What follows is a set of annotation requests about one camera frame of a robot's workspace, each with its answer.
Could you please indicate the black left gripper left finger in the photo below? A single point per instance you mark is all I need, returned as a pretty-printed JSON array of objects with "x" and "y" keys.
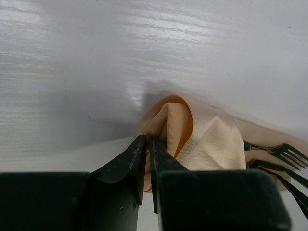
[{"x": 107, "y": 199}]

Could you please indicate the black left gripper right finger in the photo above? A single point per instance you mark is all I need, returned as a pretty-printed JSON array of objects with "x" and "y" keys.
[{"x": 213, "y": 200}]

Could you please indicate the peach cloth napkin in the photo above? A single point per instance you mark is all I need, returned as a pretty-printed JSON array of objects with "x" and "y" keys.
[{"x": 202, "y": 137}]

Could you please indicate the gold fork black handle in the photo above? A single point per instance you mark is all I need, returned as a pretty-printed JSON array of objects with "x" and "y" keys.
[{"x": 285, "y": 152}]

